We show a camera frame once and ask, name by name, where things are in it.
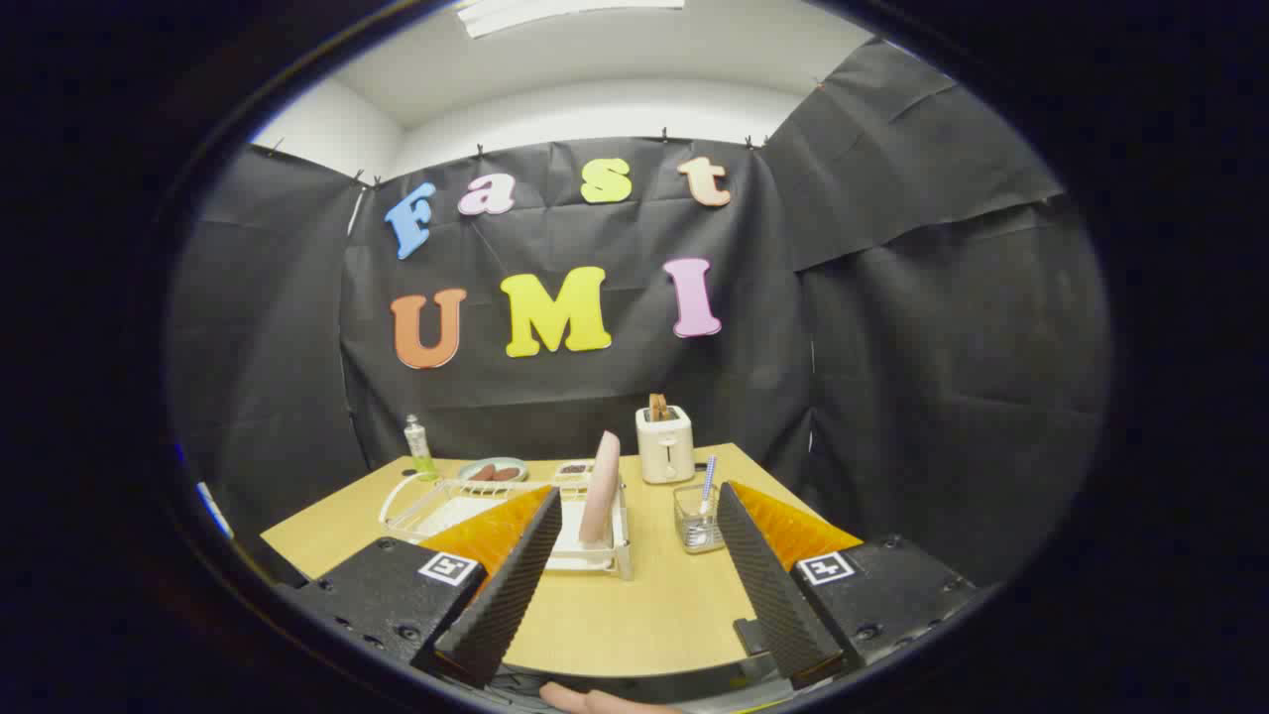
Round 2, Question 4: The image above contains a cream toaster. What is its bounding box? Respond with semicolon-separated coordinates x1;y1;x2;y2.
635;406;696;485

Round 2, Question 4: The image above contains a pink plate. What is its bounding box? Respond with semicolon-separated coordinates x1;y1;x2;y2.
579;430;622;547

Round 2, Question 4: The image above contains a pale green plate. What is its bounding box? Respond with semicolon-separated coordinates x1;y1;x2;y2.
458;457;529;484

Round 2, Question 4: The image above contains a black backdrop cloth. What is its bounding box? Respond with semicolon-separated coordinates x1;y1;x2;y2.
169;40;1113;596

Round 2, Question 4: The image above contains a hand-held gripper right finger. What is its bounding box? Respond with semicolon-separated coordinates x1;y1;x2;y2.
716;481;979;691

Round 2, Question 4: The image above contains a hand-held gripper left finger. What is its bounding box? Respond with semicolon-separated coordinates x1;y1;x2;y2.
278;484;564;690

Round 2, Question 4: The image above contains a ceiling light panel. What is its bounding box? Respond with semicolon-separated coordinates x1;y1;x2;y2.
456;0;686;40

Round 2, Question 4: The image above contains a metal wire basket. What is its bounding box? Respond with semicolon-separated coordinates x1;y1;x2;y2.
673;483;726;554

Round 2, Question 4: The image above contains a clear bottle with green liquid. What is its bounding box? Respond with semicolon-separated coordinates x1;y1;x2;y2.
404;415;438;482

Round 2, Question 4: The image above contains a metal spoon with blue handle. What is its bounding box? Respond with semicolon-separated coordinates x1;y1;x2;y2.
690;455;718;547

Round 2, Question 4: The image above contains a white wire dish rack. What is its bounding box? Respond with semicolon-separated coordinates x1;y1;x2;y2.
379;474;634;581

